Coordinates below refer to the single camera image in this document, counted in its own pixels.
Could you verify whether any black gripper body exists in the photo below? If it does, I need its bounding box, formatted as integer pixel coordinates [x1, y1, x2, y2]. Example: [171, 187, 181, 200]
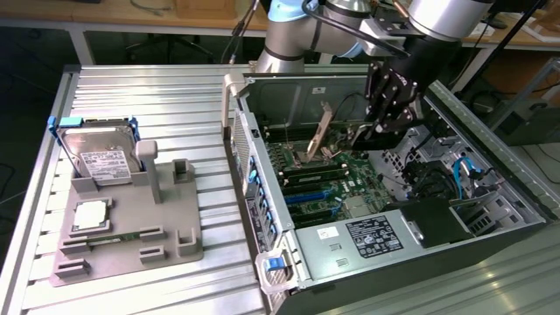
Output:
[370, 32, 463, 106]

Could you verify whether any graphics card with black cooler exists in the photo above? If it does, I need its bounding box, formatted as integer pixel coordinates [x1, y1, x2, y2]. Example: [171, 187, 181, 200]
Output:
[305, 100, 401, 164]

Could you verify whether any perforated metal disk bay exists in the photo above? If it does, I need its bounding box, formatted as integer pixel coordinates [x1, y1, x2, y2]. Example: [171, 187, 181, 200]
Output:
[369, 98, 438, 173]

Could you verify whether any white plastic parts pile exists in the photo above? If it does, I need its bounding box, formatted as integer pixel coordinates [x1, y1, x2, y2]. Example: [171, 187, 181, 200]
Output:
[469, 21, 494, 37]

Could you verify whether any black stand pole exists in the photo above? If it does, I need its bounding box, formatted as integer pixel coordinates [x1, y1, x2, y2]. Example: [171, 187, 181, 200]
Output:
[447, 0, 551, 91]

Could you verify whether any green circuit board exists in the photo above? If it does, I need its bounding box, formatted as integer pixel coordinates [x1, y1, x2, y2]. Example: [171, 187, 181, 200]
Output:
[375, 0, 407, 17]

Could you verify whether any green motherboard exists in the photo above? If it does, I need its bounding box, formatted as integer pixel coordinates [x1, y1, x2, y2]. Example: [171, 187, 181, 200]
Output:
[263, 123, 398, 230]

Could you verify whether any black RAM slot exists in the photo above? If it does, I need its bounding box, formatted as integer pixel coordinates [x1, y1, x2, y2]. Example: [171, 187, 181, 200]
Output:
[263, 126, 325, 135]
[265, 133, 322, 142]

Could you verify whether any CPU socket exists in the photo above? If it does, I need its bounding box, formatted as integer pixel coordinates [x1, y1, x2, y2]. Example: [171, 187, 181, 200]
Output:
[289, 143, 327, 169]

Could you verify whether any black monitor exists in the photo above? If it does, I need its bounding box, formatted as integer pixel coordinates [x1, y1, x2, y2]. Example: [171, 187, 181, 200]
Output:
[487, 0, 547, 14]

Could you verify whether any black installed RAM stick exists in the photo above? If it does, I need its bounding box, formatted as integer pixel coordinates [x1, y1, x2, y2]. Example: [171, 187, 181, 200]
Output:
[281, 170, 346, 187]

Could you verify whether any dark equipment box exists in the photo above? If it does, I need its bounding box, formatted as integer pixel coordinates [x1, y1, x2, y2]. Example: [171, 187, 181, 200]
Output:
[499, 104, 560, 147]

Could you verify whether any blue expansion slot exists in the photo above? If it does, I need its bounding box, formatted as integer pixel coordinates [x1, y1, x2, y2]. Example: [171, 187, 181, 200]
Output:
[283, 190, 337, 205]

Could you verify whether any grey metal drive bay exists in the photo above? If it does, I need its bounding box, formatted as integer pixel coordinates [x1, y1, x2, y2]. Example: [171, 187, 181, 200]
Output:
[449, 192, 527, 237]

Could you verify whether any grey power supply unit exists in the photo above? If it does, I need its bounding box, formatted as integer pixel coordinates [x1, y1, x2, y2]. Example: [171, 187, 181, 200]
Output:
[293, 209, 426, 287]

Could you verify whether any brown cardboard box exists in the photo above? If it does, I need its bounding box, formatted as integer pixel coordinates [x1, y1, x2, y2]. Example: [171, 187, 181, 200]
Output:
[175, 0, 239, 18]

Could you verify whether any black office chair base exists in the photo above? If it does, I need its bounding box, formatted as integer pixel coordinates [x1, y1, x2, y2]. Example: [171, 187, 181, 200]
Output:
[125, 32, 215, 64]

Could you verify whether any blue case latch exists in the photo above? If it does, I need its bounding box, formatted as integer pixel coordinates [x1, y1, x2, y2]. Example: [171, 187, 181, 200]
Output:
[261, 258, 286, 272]

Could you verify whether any open black PC case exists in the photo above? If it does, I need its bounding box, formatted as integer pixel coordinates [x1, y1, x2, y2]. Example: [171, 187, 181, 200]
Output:
[219, 64, 555, 315]

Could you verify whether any hard disk in blue caddy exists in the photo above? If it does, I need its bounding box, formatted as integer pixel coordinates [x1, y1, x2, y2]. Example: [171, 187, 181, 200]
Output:
[45, 116, 146, 188]

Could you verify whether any grey plastic parts rack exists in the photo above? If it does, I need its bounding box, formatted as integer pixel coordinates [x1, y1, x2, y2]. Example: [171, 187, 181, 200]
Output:
[47, 140, 207, 289]

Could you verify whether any green RAM stick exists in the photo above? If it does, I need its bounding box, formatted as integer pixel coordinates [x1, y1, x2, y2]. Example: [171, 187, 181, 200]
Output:
[87, 231, 143, 244]

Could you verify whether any silver CPU chip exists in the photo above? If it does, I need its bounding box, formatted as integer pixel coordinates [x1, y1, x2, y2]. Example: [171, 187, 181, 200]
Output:
[71, 201, 110, 230]

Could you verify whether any thin black wire loop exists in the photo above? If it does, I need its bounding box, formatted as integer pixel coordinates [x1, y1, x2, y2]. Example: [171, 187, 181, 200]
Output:
[329, 93, 367, 128]

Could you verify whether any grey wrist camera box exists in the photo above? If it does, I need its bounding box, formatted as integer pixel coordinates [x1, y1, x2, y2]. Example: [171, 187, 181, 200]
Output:
[359, 18, 410, 56]

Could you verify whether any black camera cable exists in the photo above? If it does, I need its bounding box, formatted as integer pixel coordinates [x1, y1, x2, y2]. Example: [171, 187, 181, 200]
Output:
[299, 0, 411, 60]

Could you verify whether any black power wire bundle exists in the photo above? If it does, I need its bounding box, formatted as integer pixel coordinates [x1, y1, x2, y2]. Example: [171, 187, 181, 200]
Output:
[399, 160, 455, 200]

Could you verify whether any light blue data wire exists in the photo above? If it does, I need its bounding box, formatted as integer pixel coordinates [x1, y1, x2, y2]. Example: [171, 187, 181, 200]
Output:
[451, 156, 487, 201]

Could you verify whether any grey aluminium profile frame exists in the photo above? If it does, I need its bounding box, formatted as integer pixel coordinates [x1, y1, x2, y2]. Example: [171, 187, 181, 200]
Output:
[487, 57, 560, 147]

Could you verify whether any wooden desk with white frame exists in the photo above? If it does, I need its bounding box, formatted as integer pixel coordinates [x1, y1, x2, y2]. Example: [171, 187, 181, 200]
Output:
[0, 0, 560, 95]

